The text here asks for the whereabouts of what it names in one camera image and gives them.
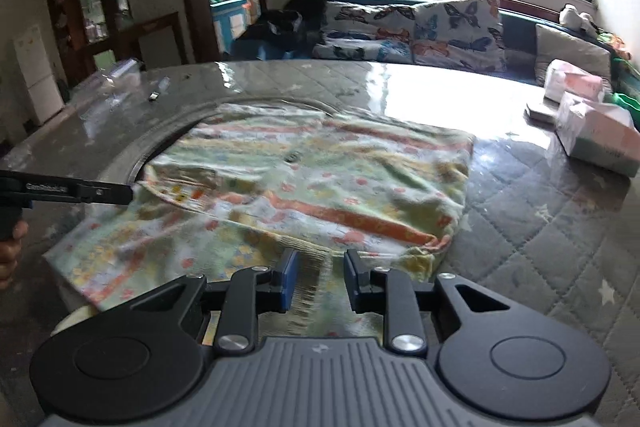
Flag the blue cabinet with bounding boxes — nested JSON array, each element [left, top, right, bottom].
[[210, 0, 251, 52]]

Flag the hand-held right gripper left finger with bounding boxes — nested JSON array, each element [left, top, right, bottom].
[[131, 249, 301, 355]]

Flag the colourful plush toy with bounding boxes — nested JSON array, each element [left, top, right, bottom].
[[597, 29, 631, 58]]

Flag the butterfly print pillows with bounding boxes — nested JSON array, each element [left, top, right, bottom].
[[312, 2, 416, 62]]

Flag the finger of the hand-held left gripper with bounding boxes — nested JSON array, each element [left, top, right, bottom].
[[77, 181, 136, 205]]

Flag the person's left hand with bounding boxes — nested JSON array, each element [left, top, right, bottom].
[[0, 222, 29, 290]]

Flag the grey cushion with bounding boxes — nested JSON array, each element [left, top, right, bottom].
[[534, 24, 613, 88]]

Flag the black bag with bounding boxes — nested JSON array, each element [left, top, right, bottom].
[[245, 0, 328, 52]]

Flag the grey quilted star table cover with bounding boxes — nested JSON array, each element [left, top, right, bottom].
[[0, 59, 640, 427]]

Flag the teal sofa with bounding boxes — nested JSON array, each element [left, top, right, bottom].
[[232, 0, 640, 108]]

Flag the white refrigerator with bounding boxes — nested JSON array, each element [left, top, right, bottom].
[[12, 24, 66, 125]]

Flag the small flat grey box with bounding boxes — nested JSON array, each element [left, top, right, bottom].
[[524, 101, 561, 122]]

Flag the white plush toy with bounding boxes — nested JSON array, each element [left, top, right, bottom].
[[559, 4, 598, 32]]

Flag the dark wooden furniture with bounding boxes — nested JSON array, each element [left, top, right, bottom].
[[117, 12, 188, 70]]

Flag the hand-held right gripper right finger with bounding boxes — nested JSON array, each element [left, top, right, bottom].
[[344, 249, 511, 354]]

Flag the floral patterned pajama garment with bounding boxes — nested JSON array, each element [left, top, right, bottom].
[[42, 103, 475, 343]]

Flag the clear plastic food container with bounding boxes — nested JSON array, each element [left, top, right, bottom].
[[75, 59, 143, 108]]

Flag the butterfly print pillow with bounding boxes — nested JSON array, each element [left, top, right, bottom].
[[412, 0, 506, 72]]

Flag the pink tissue pack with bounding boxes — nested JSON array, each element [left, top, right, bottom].
[[555, 92, 640, 178], [542, 59, 606, 102]]

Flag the wooden display cabinet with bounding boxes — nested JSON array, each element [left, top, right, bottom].
[[45, 0, 133, 88]]

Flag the green plastic basket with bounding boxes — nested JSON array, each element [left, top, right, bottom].
[[612, 92, 640, 112]]

